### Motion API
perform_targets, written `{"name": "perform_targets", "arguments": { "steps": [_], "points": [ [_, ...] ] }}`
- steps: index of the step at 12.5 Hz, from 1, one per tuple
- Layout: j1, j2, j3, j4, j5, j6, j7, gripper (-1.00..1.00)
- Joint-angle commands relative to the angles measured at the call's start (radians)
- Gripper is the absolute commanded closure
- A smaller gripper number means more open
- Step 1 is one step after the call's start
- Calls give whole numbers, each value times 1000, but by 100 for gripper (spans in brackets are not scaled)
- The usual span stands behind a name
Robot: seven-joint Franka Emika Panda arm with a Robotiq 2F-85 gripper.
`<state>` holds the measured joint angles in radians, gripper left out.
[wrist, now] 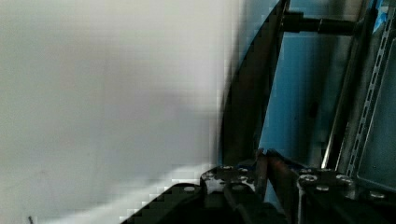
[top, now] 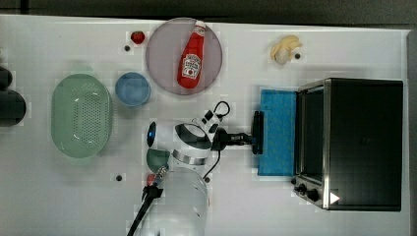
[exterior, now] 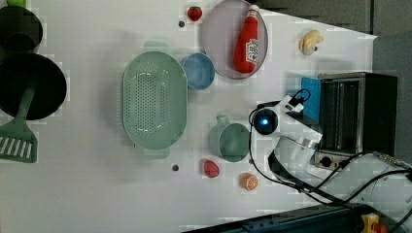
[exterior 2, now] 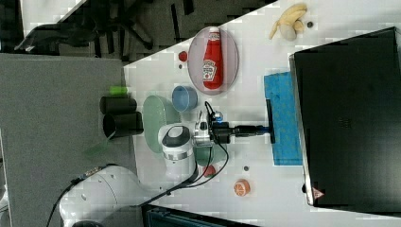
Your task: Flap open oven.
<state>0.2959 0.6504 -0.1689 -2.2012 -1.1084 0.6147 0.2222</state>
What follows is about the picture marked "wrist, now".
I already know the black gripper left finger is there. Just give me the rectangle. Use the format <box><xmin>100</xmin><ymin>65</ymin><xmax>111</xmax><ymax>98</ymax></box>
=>
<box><xmin>200</xmin><ymin>148</ymin><xmax>267</xmax><ymax>201</ymax></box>

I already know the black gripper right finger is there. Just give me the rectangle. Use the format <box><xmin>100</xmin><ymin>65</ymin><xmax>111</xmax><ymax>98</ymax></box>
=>
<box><xmin>266</xmin><ymin>149</ymin><xmax>355</xmax><ymax>224</ymax></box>

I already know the black toaster oven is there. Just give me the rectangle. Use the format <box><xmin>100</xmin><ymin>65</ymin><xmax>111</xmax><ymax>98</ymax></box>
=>
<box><xmin>217</xmin><ymin>0</ymin><xmax>395</xmax><ymax>191</ymax></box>

